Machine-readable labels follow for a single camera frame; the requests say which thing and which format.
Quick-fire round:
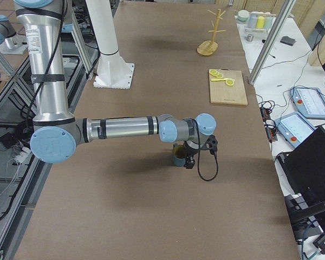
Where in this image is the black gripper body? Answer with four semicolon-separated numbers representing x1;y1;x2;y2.
183;140;203;162

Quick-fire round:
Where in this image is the blue-grey mug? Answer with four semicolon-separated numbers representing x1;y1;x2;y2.
172;143;186;167

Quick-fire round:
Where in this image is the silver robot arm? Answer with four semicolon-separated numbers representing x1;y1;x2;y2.
0;15;27;55
15;1;217;169

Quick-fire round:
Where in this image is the wooden cup rack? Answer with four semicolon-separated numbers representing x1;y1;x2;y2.
197;9;226;57

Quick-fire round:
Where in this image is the small steel cup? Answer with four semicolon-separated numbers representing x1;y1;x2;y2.
245;34;254;42

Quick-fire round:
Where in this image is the clear cup tray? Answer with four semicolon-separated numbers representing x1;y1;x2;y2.
244;27;269;34

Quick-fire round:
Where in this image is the grey cup on tray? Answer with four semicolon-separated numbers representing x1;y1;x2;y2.
248;14;258;28

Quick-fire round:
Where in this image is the yellow cup on tray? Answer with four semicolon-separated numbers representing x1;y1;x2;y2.
256;16;265;29

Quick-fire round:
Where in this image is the light blue cup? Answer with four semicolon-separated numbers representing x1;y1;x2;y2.
264;16;274;30

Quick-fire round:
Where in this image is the yellow plastic knife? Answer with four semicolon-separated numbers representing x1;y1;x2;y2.
211;78;233;82

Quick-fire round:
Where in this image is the lemon slice under knife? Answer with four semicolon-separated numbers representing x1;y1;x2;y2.
225;78;235;86

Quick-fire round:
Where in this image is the black power strip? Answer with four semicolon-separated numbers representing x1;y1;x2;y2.
260;106;277;143

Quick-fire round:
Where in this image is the near teach pendant tablet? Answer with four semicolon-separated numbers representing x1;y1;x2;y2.
275;112;316;148

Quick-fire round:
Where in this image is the teach pendant tablet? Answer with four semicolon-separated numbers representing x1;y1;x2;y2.
275;112;316;148
290;87;325;120

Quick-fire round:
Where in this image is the black monitor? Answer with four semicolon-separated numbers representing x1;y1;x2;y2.
280;125;325;233

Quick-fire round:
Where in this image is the far teach pendant tablet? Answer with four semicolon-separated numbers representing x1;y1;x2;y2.
290;87;325;120

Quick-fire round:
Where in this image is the pale green bowl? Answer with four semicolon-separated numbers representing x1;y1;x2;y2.
237;9;250;22

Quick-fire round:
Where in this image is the black square pad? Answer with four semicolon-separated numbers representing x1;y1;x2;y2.
280;36;296;46

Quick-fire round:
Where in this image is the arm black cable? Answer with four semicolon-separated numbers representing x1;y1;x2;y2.
193;119;219;182

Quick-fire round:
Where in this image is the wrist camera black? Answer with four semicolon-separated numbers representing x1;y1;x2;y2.
207;135;218;156

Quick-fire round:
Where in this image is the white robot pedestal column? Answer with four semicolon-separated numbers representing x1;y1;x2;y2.
86;0;134;89

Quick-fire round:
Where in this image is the aluminium frame post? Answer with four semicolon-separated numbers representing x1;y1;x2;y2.
248;0;296;85

